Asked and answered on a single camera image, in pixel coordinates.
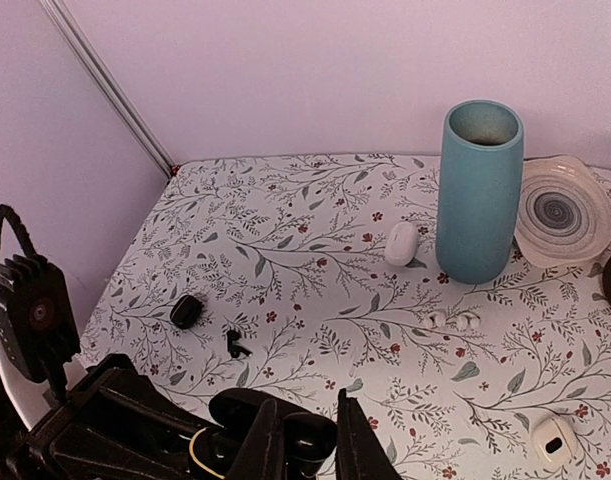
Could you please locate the black earbud pair back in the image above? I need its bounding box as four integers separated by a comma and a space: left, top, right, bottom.
226, 329, 252, 359

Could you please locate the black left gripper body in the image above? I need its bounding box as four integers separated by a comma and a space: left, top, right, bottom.
0, 369, 69, 479

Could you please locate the spiral pattern ceramic bowl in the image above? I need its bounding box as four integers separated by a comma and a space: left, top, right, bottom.
515, 155, 611, 269

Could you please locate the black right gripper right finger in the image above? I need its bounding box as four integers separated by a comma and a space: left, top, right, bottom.
335, 389, 401, 480

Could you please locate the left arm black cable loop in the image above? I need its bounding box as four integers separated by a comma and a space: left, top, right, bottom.
0, 203, 39, 281

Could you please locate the small black earbud case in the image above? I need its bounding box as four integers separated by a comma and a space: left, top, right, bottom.
170, 295, 205, 330

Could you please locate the white airpods charging case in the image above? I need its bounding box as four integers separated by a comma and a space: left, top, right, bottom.
531, 416, 579, 470

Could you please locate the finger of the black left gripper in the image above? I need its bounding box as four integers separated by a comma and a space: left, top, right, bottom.
48, 424, 192, 479
68, 353, 215, 437

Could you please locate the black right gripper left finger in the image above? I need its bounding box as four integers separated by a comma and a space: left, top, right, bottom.
225, 400, 285, 480

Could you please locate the left aluminium frame post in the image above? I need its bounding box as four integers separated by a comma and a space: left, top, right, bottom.
40, 0, 176, 178

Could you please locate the teal tall cup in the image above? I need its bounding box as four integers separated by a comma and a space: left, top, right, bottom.
435, 100, 524, 285

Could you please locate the extra white earbud on table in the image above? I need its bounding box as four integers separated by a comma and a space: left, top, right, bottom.
456, 311, 481, 331

